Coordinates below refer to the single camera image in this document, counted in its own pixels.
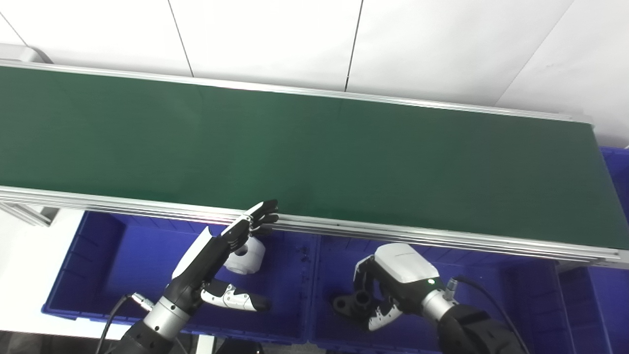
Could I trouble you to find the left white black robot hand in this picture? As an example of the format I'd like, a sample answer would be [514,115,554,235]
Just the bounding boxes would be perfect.
[169,199,280,313]

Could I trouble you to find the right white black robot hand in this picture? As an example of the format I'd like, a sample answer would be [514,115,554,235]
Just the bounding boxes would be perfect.
[352,242,441,331]

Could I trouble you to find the black plastic machine part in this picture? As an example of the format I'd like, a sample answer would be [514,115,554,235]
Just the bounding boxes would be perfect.
[333,290,389,318]

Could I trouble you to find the white cylindrical plastic part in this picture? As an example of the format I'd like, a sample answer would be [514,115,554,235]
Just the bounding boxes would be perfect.
[225,236,266,275]

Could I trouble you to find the blue plastic bin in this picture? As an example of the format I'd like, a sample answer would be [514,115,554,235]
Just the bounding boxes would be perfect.
[41,210,321,345]
[307,234,567,354]
[557,146,629,354]

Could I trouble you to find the green conveyor belt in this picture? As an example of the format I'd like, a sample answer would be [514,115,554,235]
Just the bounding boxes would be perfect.
[0,59,629,269]

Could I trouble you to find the aluminium conveyor support leg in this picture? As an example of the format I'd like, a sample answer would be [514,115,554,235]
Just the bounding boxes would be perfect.
[0,201,60,227]

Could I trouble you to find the grey conveyor end housing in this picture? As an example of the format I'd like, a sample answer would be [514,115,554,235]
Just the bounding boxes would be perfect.
[0,43,53,65]

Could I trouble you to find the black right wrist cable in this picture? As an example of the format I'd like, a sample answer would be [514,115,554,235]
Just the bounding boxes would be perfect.
[445,275,532,354]

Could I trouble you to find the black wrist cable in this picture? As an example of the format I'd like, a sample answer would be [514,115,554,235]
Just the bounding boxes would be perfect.
[445,275,532,354]
[95,292,154,354]

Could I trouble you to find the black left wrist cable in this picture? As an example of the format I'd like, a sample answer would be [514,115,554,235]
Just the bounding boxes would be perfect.
[95,292,154,354]

